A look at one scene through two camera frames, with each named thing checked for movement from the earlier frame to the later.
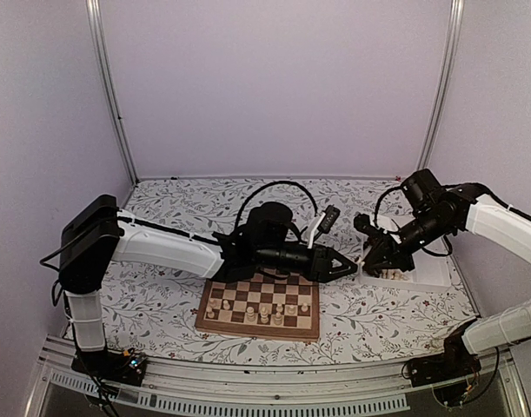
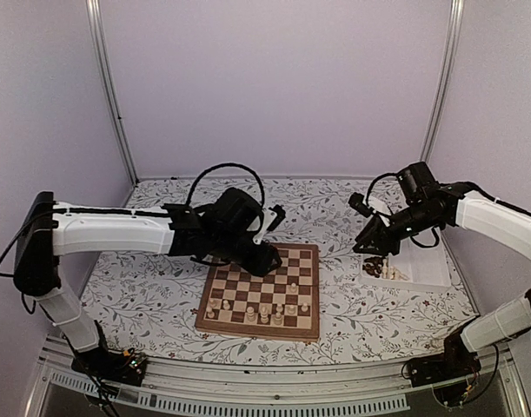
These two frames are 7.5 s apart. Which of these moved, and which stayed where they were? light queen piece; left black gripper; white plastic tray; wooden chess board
Moved: left black gripper
Stayed: white plastic tray; wooden chess board; light queen piece
